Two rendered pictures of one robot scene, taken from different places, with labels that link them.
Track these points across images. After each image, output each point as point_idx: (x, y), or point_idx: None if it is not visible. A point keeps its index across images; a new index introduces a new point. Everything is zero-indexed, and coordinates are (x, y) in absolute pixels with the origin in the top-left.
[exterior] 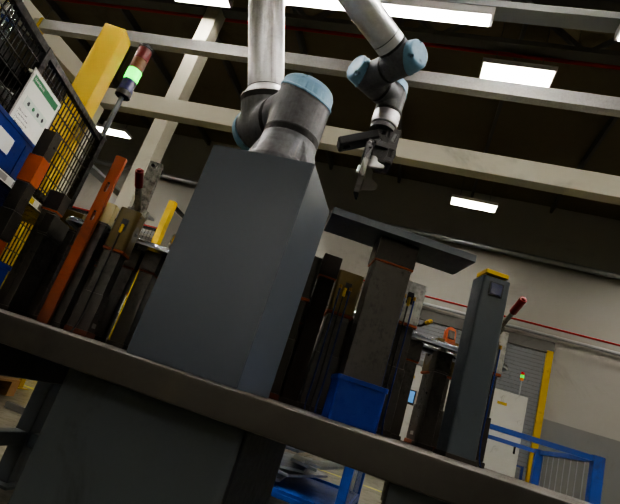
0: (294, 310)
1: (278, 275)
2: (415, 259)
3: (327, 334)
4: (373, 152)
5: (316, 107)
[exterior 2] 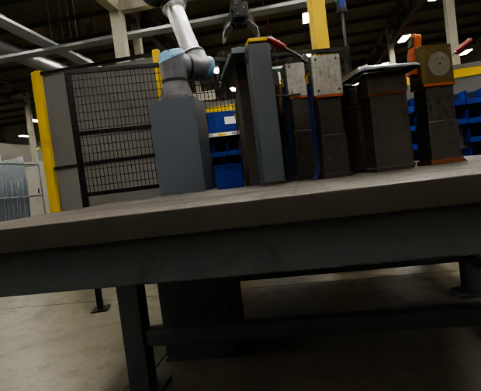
0: (195, 150)
1: (157, 151)
2: (236, 73)
3: (282, 131)
4: (233, 17)
5: (161, 67)
